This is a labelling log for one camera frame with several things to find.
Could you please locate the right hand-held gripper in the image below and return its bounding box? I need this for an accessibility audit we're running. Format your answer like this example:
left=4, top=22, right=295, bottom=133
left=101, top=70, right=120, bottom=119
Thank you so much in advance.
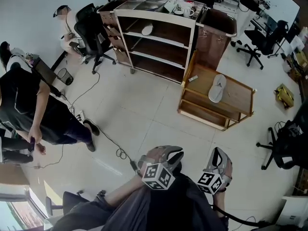
left=197, top=147, right=233, bottom=195

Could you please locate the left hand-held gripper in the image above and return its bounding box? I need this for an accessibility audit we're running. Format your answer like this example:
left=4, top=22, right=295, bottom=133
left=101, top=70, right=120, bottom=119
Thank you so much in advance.
left=136, top=145, right=185, bottom=191

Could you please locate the wooden surface low rack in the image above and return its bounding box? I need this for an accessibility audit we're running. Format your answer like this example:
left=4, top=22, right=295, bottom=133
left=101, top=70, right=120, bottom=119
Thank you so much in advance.
left=177, top=49, right=257, bottom=131

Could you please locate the grey slipper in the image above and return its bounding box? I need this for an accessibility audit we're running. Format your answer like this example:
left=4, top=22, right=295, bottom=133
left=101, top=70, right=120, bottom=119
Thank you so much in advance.
left=141, top=24, right=153, bottom=36
left=208, top=74, right=227, bottom=103

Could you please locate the person's left forearm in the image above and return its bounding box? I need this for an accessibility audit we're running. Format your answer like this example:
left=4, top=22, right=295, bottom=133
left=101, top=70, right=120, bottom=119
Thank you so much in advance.
left=104, top=173, right=148, bottom=208

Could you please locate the person's right forearm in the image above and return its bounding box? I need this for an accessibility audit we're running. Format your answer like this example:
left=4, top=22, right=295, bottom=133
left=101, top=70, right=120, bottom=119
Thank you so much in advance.
left=212, top=188, right=230, bottom=226

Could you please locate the white and brown shelf trolley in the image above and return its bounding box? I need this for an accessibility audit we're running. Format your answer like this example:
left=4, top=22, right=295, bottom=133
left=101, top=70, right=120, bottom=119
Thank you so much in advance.
left=97, top=0, right=238, bottom=85

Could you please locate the person's left hand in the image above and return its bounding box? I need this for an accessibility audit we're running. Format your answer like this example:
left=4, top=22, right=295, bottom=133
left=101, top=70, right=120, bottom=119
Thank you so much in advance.
left=145, top=149, right=168, bottom=165

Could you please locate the person's dark clothing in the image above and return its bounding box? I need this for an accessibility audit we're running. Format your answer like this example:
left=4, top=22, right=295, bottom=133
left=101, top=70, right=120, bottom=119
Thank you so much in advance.
left=51, top=166, right=230, bottom=231

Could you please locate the black office chair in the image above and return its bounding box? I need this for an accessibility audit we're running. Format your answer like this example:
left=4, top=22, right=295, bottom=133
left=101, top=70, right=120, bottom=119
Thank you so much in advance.
left=256, top=104, right=308, bottom=171
left=236, top=19, right=290, bottom=70
left=45, top=189, right=107, bottom=217
left=73, top=3, right=117, bottom=75

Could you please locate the yellow box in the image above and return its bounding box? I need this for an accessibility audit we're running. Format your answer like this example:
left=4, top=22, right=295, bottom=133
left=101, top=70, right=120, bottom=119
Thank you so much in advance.
left=275, top=83, right=295, bottom=110

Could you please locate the white appliance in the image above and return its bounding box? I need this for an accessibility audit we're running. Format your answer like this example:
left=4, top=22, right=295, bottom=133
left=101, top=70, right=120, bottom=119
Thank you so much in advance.
left=275, top=195, right=308, bottom=231

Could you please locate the white power strip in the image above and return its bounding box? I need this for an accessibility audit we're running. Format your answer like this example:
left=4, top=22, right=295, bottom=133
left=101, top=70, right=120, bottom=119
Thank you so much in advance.
left=73, top=109, right=86, bottom=122

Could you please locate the cardboard box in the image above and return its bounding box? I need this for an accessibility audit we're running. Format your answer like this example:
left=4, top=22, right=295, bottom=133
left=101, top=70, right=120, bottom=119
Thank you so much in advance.
left=282, top=26, right=308, bottom=82

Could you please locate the black mesh waste bin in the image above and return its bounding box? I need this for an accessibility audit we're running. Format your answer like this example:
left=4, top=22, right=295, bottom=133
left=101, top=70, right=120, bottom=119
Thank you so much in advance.
left=56, top=67, right=74, bottom=86

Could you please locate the white mug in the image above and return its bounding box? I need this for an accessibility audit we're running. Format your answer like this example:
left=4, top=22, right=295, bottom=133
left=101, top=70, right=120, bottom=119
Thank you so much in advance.
left=183, top=6, right=195, bottom=18

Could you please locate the black desk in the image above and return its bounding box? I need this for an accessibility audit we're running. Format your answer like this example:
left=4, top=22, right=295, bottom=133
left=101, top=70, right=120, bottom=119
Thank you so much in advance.
left=30, top=50, right=68, bottom=98

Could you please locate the black hose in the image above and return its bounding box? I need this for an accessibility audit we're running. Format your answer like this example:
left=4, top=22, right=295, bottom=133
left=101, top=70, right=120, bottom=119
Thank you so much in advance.
left=211, top=204, right=280, bottom=229

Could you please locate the black floor cable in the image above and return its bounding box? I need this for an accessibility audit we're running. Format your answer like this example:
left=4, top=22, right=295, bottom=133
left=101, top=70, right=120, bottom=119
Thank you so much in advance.
left=84, top=118, right=137, bottom=168

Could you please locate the thin floor cable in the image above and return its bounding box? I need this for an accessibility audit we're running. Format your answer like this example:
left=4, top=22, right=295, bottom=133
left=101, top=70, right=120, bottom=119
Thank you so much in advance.
left=64, top=70, right=101, bottom=110

